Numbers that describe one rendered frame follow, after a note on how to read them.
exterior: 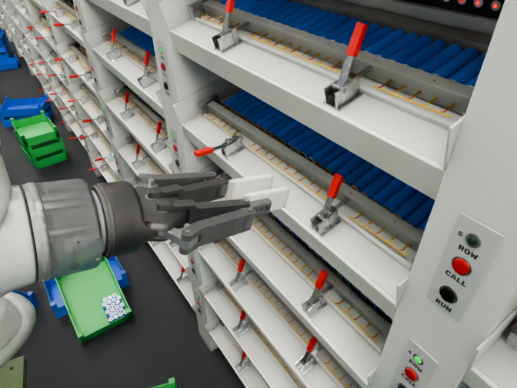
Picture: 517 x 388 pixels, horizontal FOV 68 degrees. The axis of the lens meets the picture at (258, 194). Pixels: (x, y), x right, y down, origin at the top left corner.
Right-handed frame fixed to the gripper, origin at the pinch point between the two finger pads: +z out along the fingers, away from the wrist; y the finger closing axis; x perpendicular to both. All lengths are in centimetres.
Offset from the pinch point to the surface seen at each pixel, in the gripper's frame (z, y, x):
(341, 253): 11.0, 7.8, -7.1
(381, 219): 15.9, 8.7, -1.5
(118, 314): 8, -71, -98
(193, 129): 10.7, -37.8, -7.7
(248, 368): 33, -22, -84
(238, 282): 21, -23, -44
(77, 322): -5, -79, -105
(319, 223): 12.0, 1.8, -6.2
